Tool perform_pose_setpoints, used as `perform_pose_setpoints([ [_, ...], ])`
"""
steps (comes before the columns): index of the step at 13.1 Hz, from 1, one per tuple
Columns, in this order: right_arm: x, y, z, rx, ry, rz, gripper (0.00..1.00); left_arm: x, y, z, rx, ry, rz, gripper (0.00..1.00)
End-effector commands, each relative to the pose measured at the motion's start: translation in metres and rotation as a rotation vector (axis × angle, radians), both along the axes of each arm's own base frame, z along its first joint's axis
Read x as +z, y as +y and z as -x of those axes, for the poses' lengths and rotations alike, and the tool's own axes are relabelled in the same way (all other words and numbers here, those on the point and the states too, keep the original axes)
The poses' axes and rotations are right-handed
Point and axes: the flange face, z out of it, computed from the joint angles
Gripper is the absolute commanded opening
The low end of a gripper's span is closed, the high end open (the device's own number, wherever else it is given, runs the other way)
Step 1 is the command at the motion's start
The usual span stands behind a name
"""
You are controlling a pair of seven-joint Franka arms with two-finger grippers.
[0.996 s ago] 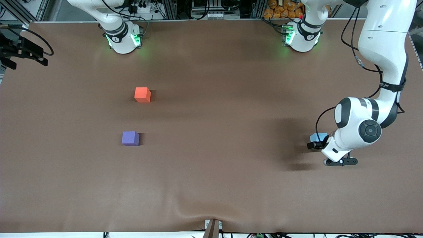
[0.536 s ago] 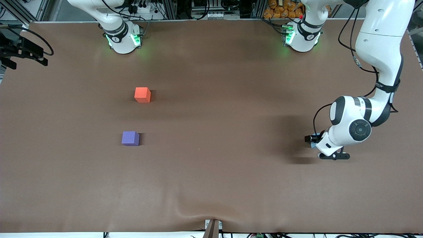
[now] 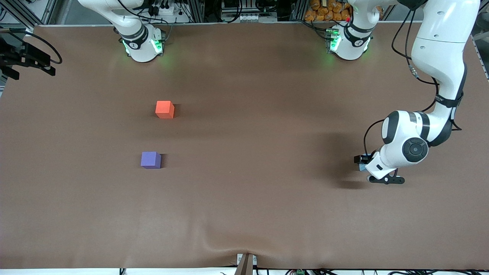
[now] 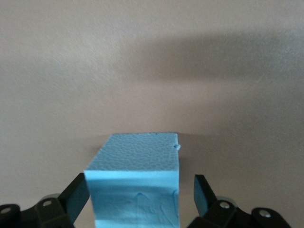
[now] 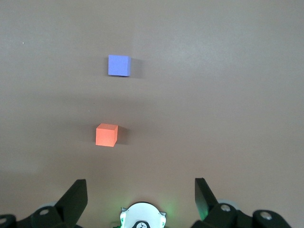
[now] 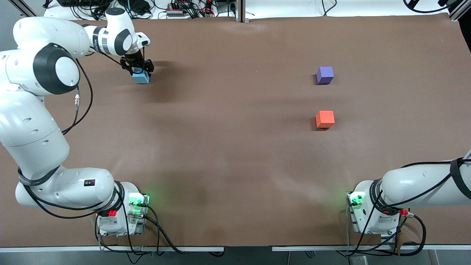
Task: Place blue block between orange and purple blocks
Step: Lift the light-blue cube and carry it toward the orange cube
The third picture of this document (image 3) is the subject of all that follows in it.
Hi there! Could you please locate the orange block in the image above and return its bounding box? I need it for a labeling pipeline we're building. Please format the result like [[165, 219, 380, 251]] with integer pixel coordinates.
[[155, 100, 175, 119]]

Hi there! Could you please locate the purple block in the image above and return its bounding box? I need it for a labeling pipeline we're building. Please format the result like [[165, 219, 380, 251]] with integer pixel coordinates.
[[140, 151, 162, 169]]

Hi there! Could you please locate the white connector block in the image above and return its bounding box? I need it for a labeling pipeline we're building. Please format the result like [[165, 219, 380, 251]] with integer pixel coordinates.
[[238, 13, 270, 23]]

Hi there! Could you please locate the brown table mat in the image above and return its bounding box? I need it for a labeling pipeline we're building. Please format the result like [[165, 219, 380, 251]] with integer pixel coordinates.
[[0, 21, 489, 270]]

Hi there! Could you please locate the white power strip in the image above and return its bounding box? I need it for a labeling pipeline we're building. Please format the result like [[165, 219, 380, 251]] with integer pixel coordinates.
[[149, 3, 181, 16]]

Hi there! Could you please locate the bag of orange snacks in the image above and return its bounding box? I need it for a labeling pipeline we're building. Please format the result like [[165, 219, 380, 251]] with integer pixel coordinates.
[[304, 0, 353, 22]]

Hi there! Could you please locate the metal clamp with brown strip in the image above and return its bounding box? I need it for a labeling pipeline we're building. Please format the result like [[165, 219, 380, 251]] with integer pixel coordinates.
[[236, 253, 258, 275]]

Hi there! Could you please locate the aluminium frame profile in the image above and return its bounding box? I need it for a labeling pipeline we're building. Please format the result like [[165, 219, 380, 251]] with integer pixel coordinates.
[[0, 0, 58, 30]]

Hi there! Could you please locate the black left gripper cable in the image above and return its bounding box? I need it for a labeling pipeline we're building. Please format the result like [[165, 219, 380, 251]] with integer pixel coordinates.
[[363, 8, 440, 155]]

